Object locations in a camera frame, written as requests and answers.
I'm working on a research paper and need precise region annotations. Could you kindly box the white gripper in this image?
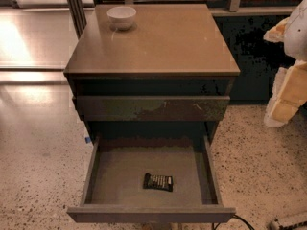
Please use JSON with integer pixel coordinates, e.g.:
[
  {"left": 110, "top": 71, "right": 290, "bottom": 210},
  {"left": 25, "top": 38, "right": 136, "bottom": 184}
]
[{"left": 263, "top": 18, "right": 307, "bottom": 127}]

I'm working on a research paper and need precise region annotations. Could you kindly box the black rxbar chocolate bar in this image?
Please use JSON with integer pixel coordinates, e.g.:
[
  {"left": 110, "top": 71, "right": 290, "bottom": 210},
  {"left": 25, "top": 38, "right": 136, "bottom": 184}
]
[{"left": 143, "top": 173, "right": 174, "bottom": 192}]

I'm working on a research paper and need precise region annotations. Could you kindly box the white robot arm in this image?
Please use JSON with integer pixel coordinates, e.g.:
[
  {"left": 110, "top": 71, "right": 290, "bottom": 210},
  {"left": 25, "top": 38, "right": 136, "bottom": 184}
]
[{"left": 264, "top": 0, "right": 307, "bottom": 127}]

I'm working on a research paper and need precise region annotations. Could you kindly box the brown drawer cabinet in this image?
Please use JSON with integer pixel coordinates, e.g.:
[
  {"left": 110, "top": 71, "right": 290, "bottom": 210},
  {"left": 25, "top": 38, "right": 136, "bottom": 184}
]
[{"left": 64, "top": 4, "right": 240, "bottom": 144}]

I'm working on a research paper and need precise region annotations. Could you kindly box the closed upper drawer front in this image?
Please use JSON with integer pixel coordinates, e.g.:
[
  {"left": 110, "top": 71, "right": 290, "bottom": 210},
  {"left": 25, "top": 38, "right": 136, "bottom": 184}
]
[{"left": 74, "top": 96, "right": 230, "bottom": 122}]

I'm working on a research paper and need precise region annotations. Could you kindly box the white power strip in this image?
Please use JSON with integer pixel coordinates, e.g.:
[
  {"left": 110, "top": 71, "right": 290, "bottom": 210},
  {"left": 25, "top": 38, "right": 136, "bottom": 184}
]
[{"left": 269, "top": 212, "right": 307, "bottom": 230}]

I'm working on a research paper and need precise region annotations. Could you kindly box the white ceramic bowl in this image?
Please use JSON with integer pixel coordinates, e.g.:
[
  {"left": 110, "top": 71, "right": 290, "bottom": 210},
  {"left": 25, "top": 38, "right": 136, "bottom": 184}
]
[{"left": 106, "top": 6, "right": 136, "bottom": 30}]

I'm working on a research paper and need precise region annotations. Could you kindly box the blue tape piece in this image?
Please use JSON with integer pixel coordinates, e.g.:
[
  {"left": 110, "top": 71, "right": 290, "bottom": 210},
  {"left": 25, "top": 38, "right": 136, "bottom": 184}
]
[{"left": 84, "top": 137, "right": 91, "bottom": 143}]

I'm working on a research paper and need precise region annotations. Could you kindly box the black floor cable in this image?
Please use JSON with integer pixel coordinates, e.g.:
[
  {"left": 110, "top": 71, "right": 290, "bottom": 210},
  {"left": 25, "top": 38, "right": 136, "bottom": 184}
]
[{"left": 212, "top": 214, "right": 256, "bottom": 230}]

